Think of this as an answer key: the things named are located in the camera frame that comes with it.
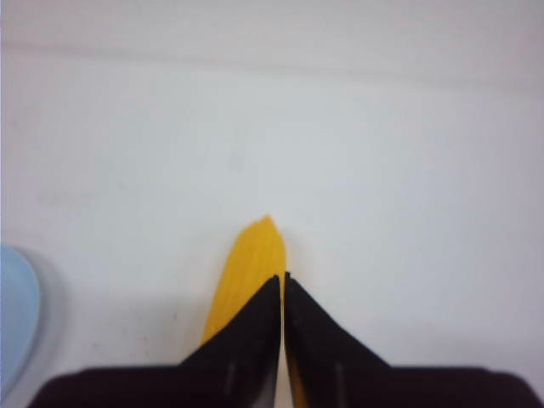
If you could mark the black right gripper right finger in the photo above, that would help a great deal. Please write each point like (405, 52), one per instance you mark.
(328, 367)

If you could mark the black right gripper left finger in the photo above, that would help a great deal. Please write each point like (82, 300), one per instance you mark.
(237, 367)

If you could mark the light blue round plate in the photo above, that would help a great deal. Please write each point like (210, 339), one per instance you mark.
(20, 314)

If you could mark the yellow corn cob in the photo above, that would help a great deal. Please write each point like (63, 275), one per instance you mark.
(258, 253)

